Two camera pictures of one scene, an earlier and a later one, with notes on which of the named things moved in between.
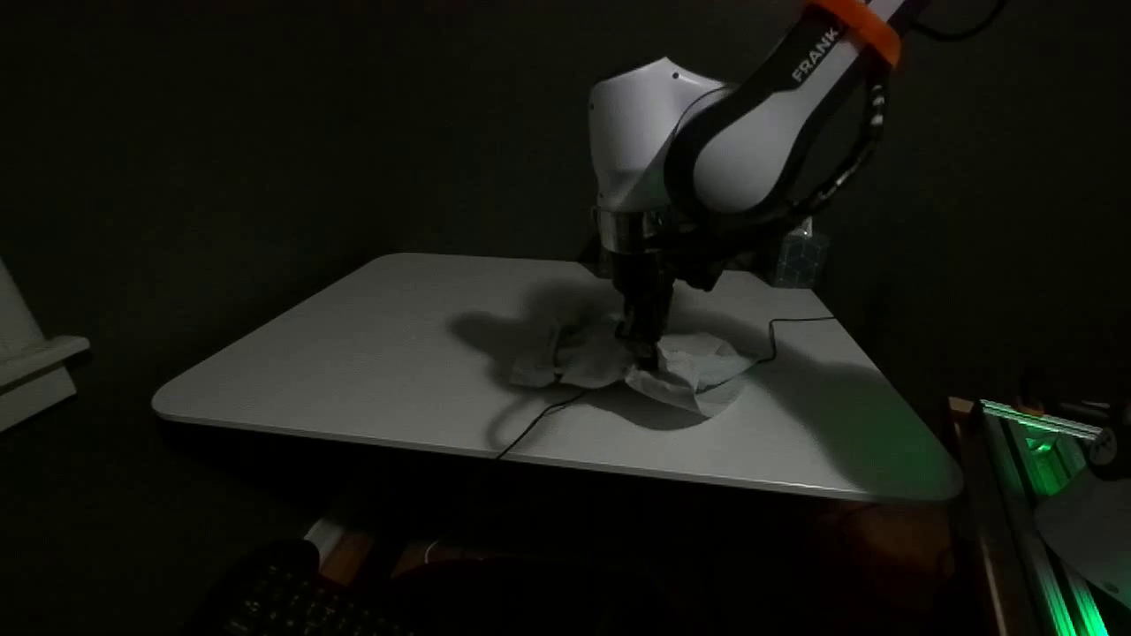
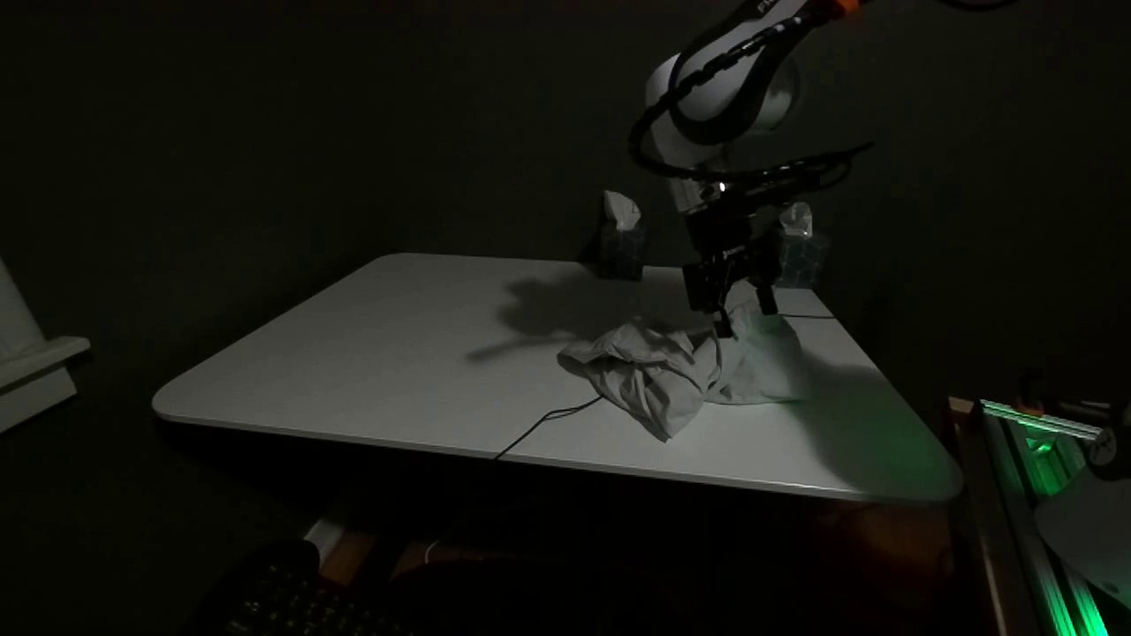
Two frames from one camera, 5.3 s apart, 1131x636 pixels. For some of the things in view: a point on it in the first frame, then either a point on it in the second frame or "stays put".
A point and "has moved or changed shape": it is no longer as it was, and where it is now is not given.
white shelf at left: x=33 y=363 stays put
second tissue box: x=800 y=254 stays put
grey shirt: x=584 y=345 has moved or changed shape
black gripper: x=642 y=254 to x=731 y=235
